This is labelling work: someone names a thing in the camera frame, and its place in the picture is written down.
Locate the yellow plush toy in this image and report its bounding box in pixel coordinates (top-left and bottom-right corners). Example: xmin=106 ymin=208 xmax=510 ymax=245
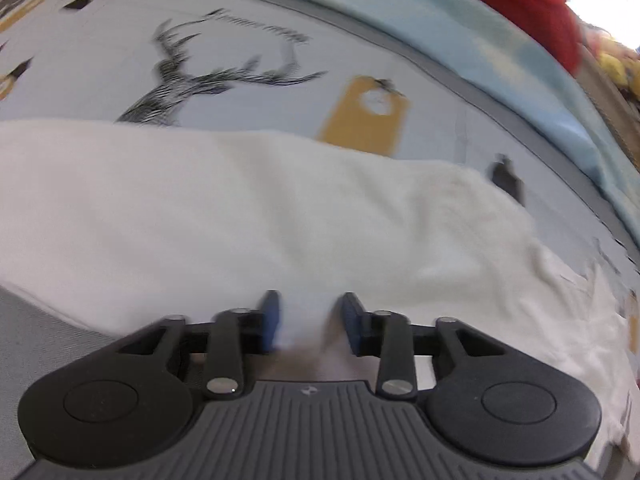
xmin=597 ymin=50 xmax=640 ymax=97

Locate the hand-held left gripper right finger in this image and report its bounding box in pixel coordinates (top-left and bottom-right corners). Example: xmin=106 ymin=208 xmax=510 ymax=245
xmin=341 ymin=292 xmax=503 ymax=401

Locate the light blue blanket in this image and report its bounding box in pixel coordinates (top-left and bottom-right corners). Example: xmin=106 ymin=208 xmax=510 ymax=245
xmin=85 ymin=0 xmax=640 ymax=256

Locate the white garment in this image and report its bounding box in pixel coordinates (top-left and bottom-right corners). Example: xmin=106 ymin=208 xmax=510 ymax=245
xmin=0 ymin=119 xmax=640 ymax=461

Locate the grey bed sheet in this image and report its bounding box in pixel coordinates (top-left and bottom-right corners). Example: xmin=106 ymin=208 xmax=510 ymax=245
xmin=0 ymin=0 xmax=640 ymax=480

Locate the deer printed bed sheet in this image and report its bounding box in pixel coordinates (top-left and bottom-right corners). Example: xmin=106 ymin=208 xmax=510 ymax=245
xmin=0 ymin=0 xmax=640 ymax=321

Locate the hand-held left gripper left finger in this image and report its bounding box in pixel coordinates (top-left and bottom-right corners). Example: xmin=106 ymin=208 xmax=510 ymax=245
xmin=117 ymin=290 xmax=283 ymax=401

